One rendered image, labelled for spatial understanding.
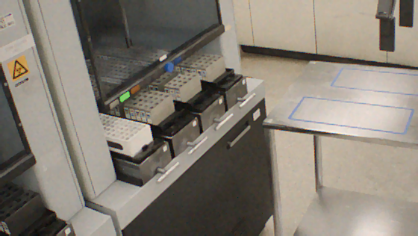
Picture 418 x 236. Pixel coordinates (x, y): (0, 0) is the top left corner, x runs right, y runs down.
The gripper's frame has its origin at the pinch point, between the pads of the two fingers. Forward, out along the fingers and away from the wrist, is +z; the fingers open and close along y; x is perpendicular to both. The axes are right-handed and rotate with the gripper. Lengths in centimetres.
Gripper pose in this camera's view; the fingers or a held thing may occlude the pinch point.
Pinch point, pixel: (396, 33)
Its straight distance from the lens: 114.8
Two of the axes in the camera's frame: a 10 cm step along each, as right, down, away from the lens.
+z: 1.3, 8.7, 4.8
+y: 5.4, -4.7, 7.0
